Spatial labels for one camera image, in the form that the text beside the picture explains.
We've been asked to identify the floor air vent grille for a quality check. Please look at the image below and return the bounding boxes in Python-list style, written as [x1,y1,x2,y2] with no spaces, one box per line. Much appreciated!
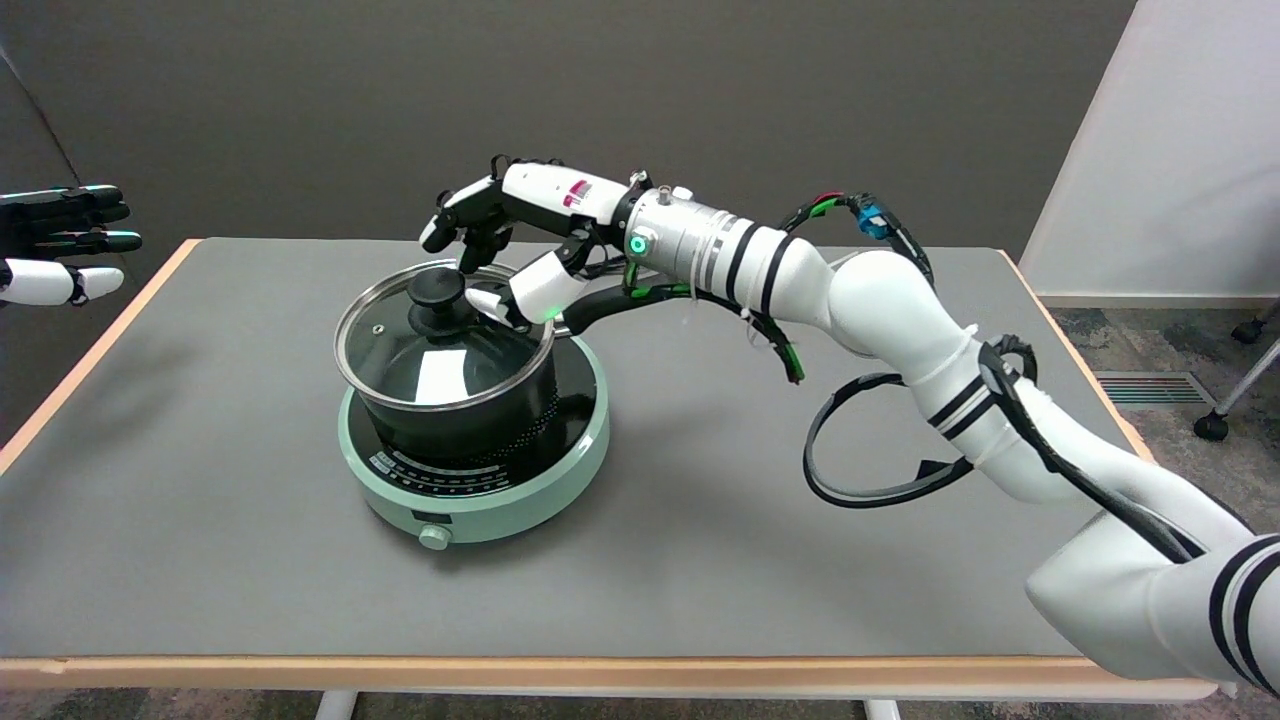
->
[1092,372,1201,406]

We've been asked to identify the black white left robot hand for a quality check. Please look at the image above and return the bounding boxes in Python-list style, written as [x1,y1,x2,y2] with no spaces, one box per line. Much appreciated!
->
[0,185,143,309]

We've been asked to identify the chair leg with black caster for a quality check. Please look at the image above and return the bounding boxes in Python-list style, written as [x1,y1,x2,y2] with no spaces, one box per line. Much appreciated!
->
[1232,300,1280,346]
[1195,338,1280,443]

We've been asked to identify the glass pot lid black knob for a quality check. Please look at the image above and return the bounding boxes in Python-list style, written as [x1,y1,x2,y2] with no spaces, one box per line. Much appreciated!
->
[333,260,557,413]

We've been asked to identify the black soup pot with handle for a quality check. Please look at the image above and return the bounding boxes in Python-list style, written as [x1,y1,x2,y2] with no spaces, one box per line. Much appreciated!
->
[335,285,691,466]

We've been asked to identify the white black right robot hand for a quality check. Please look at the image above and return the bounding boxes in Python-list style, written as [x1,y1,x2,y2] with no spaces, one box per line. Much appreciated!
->
[420,155,643,330]

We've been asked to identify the green round induction cooker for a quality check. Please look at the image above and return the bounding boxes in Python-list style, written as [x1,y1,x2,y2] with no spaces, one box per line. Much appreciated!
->
[337,335,611,553]

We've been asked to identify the gray table mat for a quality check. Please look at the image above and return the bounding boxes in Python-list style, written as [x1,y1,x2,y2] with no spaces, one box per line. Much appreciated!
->
[0,238,1263,659]

